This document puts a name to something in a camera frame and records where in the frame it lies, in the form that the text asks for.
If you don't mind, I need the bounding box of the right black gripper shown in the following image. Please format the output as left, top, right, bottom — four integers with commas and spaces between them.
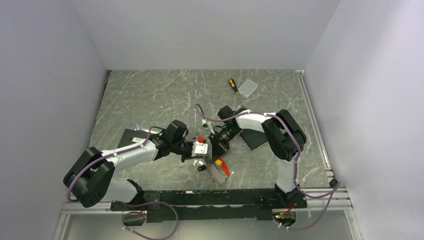
208, 126, 240, 163

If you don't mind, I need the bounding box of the yellow key tag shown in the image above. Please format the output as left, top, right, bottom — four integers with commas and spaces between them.
214, 159, 223, 166

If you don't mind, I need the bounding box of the black key tag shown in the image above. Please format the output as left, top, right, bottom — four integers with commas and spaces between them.
197, 165, 207, 172

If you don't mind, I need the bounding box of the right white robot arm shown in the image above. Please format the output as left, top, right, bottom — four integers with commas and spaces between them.
208, 105, 307, 208

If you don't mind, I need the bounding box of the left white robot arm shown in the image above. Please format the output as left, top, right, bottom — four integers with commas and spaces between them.
63, 120, 209, 210

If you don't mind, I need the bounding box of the black flat rectangular pad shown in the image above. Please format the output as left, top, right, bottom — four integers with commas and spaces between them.
240, 129, 268, 151

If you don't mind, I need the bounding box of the white square box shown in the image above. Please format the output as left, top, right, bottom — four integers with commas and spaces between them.
238, 79, 258, 99

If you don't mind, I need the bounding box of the yellow black screwdriver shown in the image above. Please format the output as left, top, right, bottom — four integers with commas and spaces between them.
228, 78, 246, 108

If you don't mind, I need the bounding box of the silver open-end wrench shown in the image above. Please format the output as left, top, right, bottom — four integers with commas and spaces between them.
129, 122, 149, 131

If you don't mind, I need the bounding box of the black box with label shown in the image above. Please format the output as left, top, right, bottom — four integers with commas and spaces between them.
117, 129, 148, 148

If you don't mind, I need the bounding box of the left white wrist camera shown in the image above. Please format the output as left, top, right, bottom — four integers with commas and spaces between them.
191, 136, 209, 158

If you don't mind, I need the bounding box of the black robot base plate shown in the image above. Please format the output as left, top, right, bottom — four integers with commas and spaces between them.
110, 188, 307, 223

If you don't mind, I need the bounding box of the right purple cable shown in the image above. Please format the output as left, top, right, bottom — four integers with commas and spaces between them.
194, 103, 342, 232

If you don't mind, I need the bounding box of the purple cable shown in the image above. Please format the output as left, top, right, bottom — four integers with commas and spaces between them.
194, 103, 342, 232
66, 125, 180, 240

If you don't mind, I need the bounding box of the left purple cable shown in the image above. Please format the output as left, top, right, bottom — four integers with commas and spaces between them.
66, 125, 180, 240

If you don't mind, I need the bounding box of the aluminium frame rail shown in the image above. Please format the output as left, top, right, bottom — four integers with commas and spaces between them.
61, 198, 115, 215

